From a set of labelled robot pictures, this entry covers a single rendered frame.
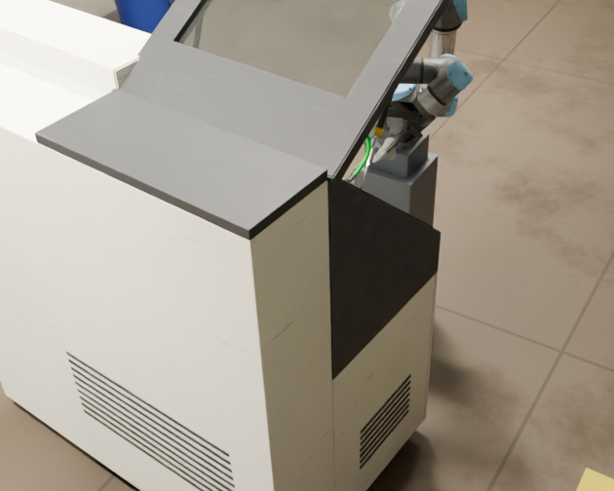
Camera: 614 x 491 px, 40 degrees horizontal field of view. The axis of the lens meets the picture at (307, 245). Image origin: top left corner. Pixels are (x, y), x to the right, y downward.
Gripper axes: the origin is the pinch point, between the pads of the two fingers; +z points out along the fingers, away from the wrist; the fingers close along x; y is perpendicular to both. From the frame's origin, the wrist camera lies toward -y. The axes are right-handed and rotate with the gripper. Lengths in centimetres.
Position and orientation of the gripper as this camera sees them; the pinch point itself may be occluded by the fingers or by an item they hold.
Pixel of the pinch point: (369, 149)
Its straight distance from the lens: 248.2
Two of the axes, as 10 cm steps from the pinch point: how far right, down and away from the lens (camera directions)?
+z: -6.8, 6.0, 4.2
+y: 6.7, 2.9, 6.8
